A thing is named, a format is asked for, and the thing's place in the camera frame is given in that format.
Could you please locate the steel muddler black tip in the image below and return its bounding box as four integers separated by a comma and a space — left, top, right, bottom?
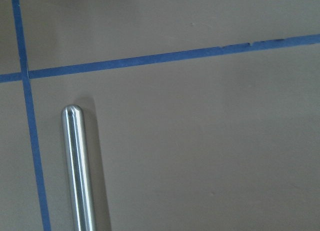
61, 104, 97, 231

